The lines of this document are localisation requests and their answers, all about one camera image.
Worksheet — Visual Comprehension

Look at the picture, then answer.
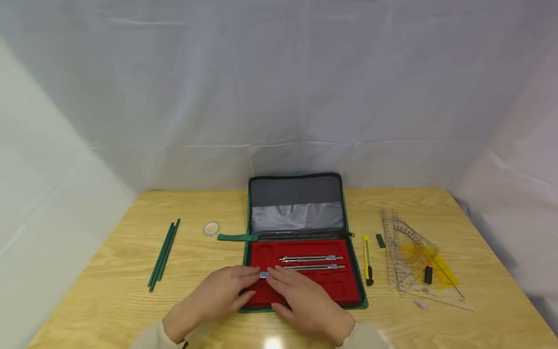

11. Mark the person's right hand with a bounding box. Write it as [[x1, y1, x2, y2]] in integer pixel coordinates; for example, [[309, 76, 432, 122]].
[[266, 265, 357, 346]]

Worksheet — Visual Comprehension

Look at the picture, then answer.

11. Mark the person's left forearm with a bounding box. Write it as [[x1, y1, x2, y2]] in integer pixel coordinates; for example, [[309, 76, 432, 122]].
[[130, 320, 189, 349]]

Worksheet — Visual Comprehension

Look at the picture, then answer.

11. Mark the large clear set square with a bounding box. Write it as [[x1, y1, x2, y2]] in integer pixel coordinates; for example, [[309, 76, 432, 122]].
[[380, 209, 475, 312]]

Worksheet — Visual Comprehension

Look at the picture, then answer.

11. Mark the silver drafting compass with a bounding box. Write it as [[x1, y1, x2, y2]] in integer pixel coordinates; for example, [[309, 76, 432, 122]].
[[283, 264, 346, 271], [279, 254, 344, 263]]

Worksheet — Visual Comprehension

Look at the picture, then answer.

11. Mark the narrow clear set square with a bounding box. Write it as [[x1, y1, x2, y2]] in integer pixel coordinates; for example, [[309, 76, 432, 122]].
[[379, 208, 419, 294]]

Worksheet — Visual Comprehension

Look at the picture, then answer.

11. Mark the person's right forearm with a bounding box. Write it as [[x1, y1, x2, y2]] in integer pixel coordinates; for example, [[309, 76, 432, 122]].
[[336, 322, 393, 349]]

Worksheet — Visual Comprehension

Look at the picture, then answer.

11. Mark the green pencil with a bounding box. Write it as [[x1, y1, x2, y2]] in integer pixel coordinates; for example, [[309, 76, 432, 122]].
[[148, 222, 175, 288], [150, 221, 178, 293], [157, 219, 181, 282]]

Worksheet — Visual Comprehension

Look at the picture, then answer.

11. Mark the clear protractor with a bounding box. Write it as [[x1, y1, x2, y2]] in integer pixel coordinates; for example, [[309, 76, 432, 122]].
[[392, 217, 440, 272]]

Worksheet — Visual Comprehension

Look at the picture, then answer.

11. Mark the yellow utility knife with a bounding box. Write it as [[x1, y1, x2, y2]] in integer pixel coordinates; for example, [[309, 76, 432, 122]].
[[363, 236, 375, 286]]

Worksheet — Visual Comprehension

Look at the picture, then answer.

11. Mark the green zip case red lining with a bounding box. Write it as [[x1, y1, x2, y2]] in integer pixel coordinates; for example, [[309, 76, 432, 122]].
[[217, 173, 370, 314]]

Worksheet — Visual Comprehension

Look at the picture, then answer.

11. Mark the person's left hand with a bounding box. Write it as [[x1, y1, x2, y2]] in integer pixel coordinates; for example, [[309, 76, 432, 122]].
[[163, 265, 262, 343]]

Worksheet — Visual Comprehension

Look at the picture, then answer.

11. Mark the yellow transparent template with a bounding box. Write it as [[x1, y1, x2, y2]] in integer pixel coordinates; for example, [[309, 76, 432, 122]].
[[400, 241, 461, 291]]

